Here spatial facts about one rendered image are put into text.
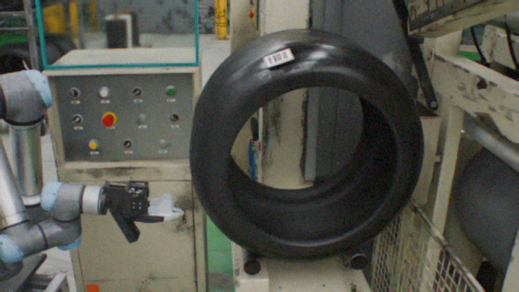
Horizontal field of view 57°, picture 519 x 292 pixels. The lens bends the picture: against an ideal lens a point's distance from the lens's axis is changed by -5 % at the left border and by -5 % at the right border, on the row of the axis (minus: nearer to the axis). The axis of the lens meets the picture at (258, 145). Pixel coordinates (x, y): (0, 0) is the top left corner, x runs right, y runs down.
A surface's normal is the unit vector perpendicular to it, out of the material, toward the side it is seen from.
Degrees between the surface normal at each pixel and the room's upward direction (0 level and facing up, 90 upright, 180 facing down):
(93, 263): 90
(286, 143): 90
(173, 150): 90
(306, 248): 101
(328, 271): 0
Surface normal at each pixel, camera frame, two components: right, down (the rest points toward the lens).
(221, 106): -0.53, -0.15
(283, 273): 0.01, -0.93
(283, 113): 0.08, 0.36
